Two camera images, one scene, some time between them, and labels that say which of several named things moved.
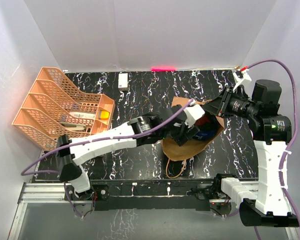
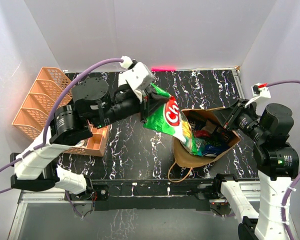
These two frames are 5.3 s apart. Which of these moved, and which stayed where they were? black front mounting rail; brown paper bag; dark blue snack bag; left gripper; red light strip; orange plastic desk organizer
Moved: dark blue snack bag; brown paper bag; left gripper
Stayed: red light strip; orange plastic desk organizer; black front mounting rail
